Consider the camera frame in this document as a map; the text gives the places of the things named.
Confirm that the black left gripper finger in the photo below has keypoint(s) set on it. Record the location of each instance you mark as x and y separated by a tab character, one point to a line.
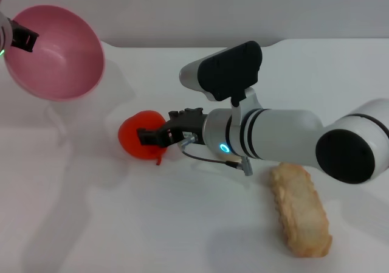
24	37

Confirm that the orange toy fruit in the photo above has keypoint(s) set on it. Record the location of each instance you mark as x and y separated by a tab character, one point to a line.
130	133

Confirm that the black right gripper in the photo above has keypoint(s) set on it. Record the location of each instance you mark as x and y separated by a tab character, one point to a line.
190	124

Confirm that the golden toast slice toy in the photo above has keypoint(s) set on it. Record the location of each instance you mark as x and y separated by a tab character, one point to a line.
299	212

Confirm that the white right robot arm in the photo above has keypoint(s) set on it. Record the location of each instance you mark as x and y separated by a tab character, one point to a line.
288	136

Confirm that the pink plastic bowl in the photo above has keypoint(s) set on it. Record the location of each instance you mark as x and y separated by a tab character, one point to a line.
64	60

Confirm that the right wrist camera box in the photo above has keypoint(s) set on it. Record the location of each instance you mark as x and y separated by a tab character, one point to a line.
228	69

